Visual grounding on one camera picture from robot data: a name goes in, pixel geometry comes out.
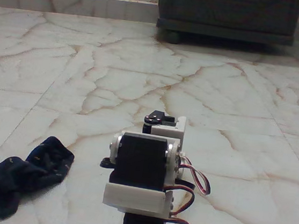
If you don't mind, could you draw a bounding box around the dark navy patterned sock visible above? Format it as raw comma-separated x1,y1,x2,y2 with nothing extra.
0,129,77,224

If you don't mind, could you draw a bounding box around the round dark cabinet foot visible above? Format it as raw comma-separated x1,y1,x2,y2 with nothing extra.
161,29,181,45

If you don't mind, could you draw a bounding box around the arched dark servo cable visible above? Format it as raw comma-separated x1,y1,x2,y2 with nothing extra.
164,183,198,220

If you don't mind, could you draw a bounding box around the looped red white servo cable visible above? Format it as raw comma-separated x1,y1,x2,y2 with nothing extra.
174,153,215,198

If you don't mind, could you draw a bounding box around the dark wooden cabinet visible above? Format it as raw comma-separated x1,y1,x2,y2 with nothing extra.
153,0,299,49

